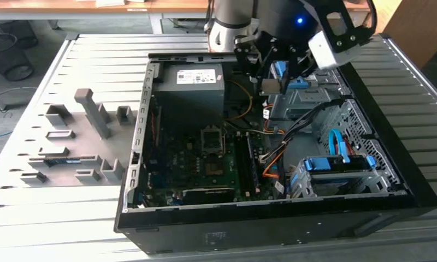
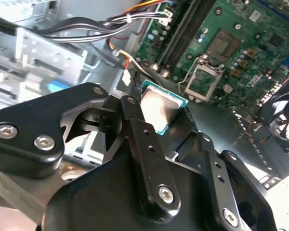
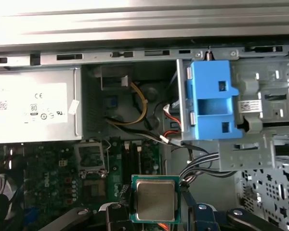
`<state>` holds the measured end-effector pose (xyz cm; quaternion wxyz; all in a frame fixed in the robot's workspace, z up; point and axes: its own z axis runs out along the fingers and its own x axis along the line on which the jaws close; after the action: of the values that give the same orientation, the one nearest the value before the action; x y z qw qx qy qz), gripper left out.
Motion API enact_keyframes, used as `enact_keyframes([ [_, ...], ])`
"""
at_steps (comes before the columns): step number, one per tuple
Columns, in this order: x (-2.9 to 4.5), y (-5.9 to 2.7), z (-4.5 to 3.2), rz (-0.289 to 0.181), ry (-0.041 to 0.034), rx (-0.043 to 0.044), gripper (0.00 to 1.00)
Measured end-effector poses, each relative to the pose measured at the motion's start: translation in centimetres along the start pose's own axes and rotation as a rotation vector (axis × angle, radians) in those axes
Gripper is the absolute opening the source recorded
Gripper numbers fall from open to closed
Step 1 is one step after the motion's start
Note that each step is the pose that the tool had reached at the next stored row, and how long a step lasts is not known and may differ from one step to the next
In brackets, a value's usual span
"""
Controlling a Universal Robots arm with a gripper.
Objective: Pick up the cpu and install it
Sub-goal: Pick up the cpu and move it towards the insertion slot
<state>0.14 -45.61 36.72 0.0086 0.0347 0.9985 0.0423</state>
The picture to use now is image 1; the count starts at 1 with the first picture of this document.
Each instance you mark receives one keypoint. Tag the grey parts rack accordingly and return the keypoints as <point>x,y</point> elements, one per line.
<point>94,122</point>

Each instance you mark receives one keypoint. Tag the wooden cabinet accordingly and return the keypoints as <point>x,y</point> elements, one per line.
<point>414,27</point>

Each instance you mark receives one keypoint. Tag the blue plastic bay latch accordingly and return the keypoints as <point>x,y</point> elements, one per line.
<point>298,83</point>

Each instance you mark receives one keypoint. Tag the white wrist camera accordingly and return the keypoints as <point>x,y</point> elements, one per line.
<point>330,54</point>

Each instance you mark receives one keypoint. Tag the silver metal disk bay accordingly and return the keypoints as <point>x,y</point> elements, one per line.
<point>349,180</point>

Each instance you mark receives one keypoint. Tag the black RAM stick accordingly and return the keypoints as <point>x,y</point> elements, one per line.
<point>253,163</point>

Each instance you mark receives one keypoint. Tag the black open PC case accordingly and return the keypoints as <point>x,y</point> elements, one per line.
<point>240,232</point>

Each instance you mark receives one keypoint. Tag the black camera bracket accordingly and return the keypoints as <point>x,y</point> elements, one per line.
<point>354,35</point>

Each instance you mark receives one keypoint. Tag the hard disk in blue carrier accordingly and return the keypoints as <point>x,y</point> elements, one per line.
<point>316,165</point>

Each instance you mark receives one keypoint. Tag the black graphics card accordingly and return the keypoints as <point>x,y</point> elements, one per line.
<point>206,196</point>

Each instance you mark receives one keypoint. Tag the grey metal optical drive cage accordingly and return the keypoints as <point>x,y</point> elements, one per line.
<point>313,95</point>

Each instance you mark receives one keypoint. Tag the blue RAM stick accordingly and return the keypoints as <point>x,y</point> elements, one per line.
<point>61,161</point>

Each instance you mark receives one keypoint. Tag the green motherboard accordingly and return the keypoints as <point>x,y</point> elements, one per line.
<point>178,166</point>

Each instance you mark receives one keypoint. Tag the black mesh waste bin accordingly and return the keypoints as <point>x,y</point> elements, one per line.
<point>6,60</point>
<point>25,30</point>

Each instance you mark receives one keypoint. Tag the white papers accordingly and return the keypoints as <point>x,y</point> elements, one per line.
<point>109,2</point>

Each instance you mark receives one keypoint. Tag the grey power supply unit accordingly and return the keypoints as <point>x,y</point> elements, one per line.
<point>189,95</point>

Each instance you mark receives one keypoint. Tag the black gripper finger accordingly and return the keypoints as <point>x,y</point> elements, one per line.
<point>245,62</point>
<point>292,65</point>

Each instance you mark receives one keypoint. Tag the wooden desk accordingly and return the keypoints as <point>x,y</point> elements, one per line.
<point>57,6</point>

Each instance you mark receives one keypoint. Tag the CPU socket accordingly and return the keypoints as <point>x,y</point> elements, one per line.
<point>213,168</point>

